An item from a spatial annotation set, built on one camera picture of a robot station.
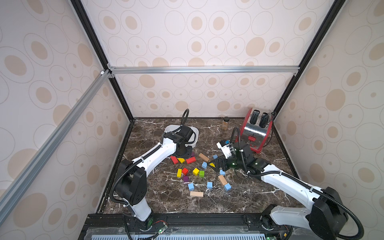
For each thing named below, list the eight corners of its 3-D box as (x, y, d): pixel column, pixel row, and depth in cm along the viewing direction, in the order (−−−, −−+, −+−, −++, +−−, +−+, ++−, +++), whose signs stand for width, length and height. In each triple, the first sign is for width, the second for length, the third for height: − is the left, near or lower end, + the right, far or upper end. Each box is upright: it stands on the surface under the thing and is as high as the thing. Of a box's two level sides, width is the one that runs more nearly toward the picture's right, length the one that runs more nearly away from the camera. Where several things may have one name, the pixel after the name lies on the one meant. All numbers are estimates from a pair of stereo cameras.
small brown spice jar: (222, 131, 115) (224, 121, 107) (221, 126, 118) (223, 116, 110) (227, 131, 115) (230, 121, 107) (226, 126, 118) (229, 116, 110)
